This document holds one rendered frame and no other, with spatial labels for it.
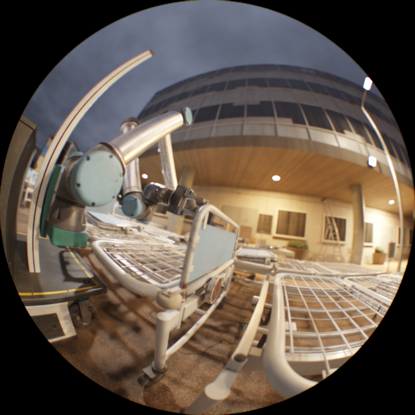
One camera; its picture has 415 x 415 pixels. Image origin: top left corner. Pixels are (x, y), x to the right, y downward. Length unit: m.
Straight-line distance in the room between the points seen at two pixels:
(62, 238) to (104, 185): 0.27
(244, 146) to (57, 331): 4.47
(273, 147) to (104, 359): 4.50
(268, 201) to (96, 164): 6.74
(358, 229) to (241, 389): 5.85
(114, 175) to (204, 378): 0.88
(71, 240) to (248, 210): 6.56
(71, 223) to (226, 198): 6.89
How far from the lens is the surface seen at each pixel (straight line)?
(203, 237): 0.42
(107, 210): 2.35
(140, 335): 0.91
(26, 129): 0.58
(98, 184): 0.37
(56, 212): 0.55
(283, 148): 4.08
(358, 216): 6.17
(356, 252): 6.03
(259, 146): 4.07
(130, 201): 0.56
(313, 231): 7.14
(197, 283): 0.45
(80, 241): 0.56
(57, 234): 0.53
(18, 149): 0.57
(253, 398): 0.80
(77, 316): 0.85
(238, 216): 6.63
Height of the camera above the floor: 0.70
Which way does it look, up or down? 10 degrees up
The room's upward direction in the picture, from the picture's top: 12 degrees clockwise
